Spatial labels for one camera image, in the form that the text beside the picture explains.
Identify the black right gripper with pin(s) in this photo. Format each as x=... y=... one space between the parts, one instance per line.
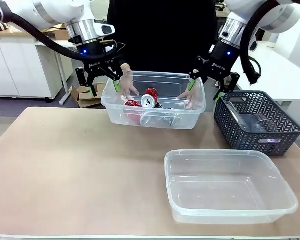
x=222 y=62

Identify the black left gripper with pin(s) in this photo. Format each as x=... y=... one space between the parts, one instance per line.
x=96 y=56

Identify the clear plastic bin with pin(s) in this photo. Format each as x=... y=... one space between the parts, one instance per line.
x=165 y=117
x=227 y=185

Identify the dark grey woven plastic basket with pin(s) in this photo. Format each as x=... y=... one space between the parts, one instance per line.
x=240 y=135

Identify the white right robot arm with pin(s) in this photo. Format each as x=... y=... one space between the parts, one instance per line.
x=272 y=12

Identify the person's right hand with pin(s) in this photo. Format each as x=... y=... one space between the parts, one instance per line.
x=127 y=83

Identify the person's left hand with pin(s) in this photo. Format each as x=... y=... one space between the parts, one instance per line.
x=192 y=96

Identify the flattened cardboard pieces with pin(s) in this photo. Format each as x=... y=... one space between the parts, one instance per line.
x=86 y=96

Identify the crushed red can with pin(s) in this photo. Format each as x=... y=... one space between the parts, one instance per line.
x=132 y=103

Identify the clear plastic cup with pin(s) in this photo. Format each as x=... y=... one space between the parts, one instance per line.
x=265 y=126
x=161 y=119
x=240 y=115

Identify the red soda can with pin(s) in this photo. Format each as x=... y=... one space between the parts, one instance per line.
x=150 y=98

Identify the red and white can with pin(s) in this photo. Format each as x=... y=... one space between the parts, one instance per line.
x=137 y=118

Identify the white side table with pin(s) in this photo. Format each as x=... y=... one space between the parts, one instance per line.
x=277 y=72

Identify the open cardboard box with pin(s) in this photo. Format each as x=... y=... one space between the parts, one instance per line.
x=56 y=31

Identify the person in black sweater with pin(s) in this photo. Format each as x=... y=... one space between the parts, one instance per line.
x=162 y=35

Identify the white cabinet with wooden top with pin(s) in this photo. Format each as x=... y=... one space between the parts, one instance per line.
x=20 y=65

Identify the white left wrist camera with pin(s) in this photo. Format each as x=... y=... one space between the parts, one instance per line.
x=105 y=29

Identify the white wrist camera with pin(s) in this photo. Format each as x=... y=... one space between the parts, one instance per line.
x=105 y=29
x=253 y=43

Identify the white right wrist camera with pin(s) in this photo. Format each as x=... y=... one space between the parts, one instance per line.
x=253 y=43

